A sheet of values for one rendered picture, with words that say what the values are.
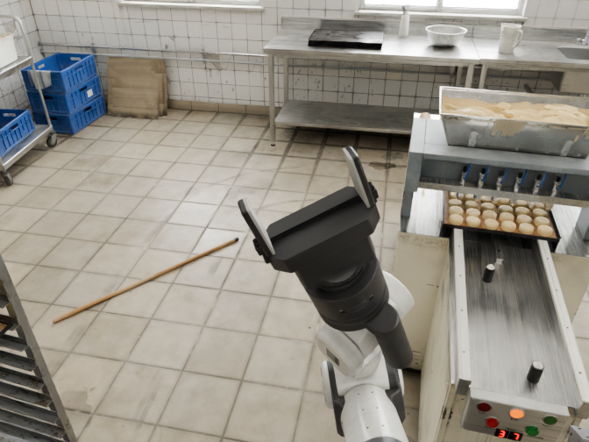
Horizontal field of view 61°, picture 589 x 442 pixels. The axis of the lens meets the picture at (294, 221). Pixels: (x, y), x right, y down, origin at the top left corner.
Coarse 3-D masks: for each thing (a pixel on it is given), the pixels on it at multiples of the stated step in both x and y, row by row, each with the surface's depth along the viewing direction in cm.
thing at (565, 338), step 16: (544, 240) 177; (544, 256) 169; (544, 272) 165; (544, 288) 162; (560, 288) 156; (560, 304) 149; (560, 320) 144; (560, 336) 142; (560, 352) 140; (576, 352) 134; (576, 368) 129; (576, 384) 126; (576, 400) 125; (576, 416) 124
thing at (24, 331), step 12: (0, 264) 138; (0, 276) 138; (0, 288) 141; (12, 288) 143; (12, 300) 144; (12, 312) 146; (24, 312) 149; (24, 324) 150; (24, 336) 151; (36, 348) 157; (36, 360) 158; (36, 372) 161; (48, 372) 164; (48, 384) 165; (60, 408) 173; (60, 420) 175; (72, 432) 182
